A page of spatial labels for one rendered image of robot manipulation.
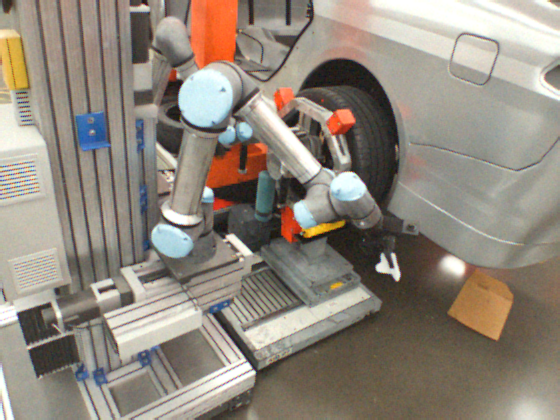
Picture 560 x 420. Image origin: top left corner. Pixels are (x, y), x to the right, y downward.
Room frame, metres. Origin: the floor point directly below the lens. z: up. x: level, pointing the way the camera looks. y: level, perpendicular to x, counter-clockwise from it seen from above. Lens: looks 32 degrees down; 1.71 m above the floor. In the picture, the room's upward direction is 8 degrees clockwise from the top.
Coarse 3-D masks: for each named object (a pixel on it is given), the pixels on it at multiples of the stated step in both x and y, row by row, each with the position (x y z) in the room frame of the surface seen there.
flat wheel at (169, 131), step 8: (168, 104) 3.32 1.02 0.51; (176, 104) 3.35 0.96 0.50; (160, 112) 3.12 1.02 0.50; (168, 112) 3.22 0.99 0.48; (176, 112) 3.24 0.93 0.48; (160, 120) 2.98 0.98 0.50; (168, 120) 2.98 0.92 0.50; (176, 120) 3.33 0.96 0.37; (160, 128) 2.97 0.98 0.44; (168, 128) 2.92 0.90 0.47; (176, 128) 2.89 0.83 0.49; (184, 128) 2.89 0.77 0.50; (160, 136) 2.98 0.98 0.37; (168, 136) 2.92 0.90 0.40; (176, 136) 2.89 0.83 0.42; (168, 144) 2.92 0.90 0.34; (176, 144) 2.89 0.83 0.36; (176, 152) 2.89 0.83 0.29
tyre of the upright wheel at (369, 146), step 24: (312, 96) 1.96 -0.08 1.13; (336, 96) 1.87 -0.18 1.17; (360, 96) 1.94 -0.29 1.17; (288, 120) 2.08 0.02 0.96; (360, 120) 1.79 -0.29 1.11; (384, 120) 1.86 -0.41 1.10; (360, 144) 1.70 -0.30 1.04; (384, 144) 1.77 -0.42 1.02; (360, 168) 1.66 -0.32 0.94; (384, 168) 1.74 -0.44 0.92; (384, 192) 1.76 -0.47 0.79
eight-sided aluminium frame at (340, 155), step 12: (288, 108) 1.95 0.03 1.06; (300, 108) 1.88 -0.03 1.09; (312, 108) 1.83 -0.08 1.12; (324, 108) 1.85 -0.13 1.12; (324, 120) 1.75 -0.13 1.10; (324, 132) 1.74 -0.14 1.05; (336, 144) 1.69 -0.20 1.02; (336, 156) 1.66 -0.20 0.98; (348, 156) 1.68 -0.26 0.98; (336, 168) 1.65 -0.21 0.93; (348, 168) 1.67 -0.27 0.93; (276, 180) 1.97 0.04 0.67; (288, 192) 1.94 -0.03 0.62; (288, 204) 1.87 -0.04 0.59
